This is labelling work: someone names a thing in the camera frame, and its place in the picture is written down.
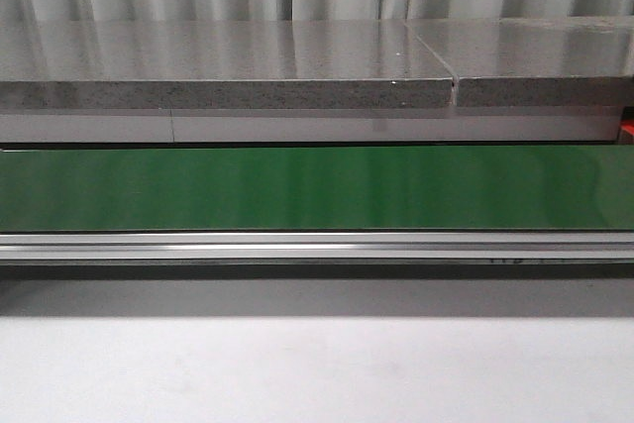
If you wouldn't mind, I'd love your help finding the red plastic tray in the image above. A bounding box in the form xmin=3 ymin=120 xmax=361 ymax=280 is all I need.
xmin=618 ymin=119 xmax=634 ymax=146

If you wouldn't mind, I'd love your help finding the grey stone slab left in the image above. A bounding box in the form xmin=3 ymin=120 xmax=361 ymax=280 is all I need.
xmin=1 ymin=21 xmax=453 ymax=110

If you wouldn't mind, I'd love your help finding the grey stone slab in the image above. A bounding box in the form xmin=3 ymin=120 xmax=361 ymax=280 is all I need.
xmin=406 ymin=17 xmax=633 ymax=108
xmin=1 ymin=21 xmax=453 ymax=110

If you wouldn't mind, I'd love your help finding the aluminium conveyor side rail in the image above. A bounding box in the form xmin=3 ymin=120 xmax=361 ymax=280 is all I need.
xmin=1 ymin=231 xmax=633 ymax=262

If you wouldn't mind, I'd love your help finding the grey stone slab right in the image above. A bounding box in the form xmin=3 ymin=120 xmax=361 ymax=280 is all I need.
xmin=406 ymin=17 xmax=633 ymax=108

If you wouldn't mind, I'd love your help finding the white base panel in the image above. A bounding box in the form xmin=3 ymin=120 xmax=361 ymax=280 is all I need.
xmin=1 ymin=107 xmax=622 ymax=144

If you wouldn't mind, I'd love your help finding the green conveyor belt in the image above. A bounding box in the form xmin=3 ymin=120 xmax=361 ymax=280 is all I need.
xmin=1 ymin=145 xmax=633 ymax=232

